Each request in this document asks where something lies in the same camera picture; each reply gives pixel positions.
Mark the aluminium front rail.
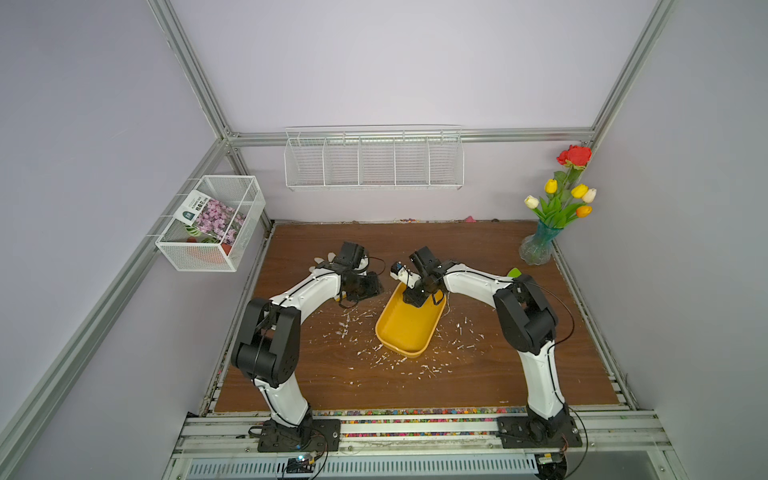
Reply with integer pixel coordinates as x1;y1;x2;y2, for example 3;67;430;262
163;407;691;479

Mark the glass vase with flowers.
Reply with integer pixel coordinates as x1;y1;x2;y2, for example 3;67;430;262
519;145;598;266

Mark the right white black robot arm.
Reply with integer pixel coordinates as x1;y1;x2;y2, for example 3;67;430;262
390;262;568;421

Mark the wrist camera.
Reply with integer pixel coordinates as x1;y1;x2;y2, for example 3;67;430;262
390;247;441;288
331;241;369;271

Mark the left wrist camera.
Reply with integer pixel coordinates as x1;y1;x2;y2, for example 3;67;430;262
331;241;369;271

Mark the white wire wall shelf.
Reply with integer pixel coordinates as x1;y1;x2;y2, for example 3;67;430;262
283;125;465;190

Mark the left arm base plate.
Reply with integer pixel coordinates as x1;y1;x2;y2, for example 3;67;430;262
257;417;341;453

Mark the yellow plastic storage box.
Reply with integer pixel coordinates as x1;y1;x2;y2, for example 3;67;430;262
375;283;447;359

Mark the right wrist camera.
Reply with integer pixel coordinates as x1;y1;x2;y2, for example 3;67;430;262
390;247;441;288

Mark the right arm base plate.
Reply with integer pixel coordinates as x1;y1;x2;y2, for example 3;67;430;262
496;411;583;450

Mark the white wire basket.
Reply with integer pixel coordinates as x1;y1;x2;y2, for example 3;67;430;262
155;175;266;272

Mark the white cotton work glove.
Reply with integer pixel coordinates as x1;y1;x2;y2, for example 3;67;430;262
314;252;336;269

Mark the purple flower seed packet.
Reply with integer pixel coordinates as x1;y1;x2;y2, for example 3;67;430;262
173;190;246;246

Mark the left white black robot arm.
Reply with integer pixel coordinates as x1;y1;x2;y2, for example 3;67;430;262
230;267;382;429

